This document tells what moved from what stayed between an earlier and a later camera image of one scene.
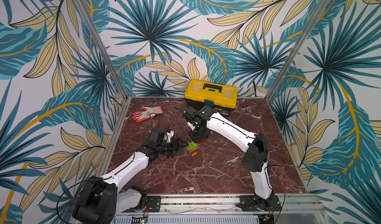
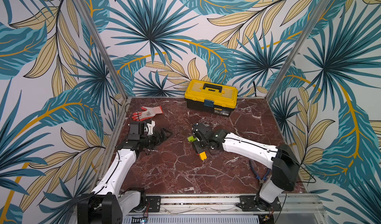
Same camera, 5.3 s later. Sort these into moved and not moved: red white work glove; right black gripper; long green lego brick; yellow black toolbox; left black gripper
Moved: right black gripper; left black gripper; long green lego brick
Not moved: yellow black toolbox; red white work glove
